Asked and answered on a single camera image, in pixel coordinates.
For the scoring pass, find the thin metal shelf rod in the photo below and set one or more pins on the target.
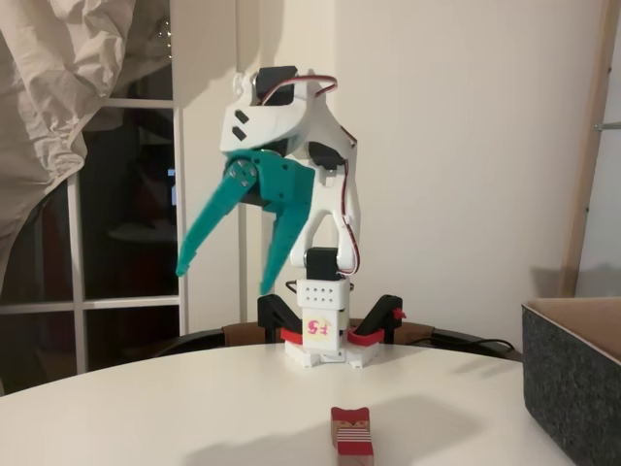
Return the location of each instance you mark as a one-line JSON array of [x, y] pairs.
[[609, 126]]

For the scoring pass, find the light wooden shelf frame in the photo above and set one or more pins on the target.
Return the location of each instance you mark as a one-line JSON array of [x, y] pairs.
[[582, 194]]

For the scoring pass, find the dark brown chair back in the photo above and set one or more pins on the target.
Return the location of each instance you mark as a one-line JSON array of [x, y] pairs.
[[242, 332]]

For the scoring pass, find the beige crumpled curtain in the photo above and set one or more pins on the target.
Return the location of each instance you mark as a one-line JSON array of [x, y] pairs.
[[48, 97]]

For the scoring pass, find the black clamp with red pad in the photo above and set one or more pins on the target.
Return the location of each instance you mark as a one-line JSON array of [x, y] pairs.
[[267, 310], [381, 310]]

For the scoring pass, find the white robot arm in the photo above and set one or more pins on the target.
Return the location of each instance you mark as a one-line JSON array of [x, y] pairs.
[[330, 204]]

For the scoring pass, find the white window door frame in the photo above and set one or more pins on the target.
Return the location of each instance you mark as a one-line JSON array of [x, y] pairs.
[[208, 242]]

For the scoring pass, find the dark grey felt box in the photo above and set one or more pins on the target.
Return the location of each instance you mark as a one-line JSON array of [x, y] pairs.
[[567, 388]]

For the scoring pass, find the wooden block with red print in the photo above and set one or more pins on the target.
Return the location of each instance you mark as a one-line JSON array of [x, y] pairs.
[[351, 437]]

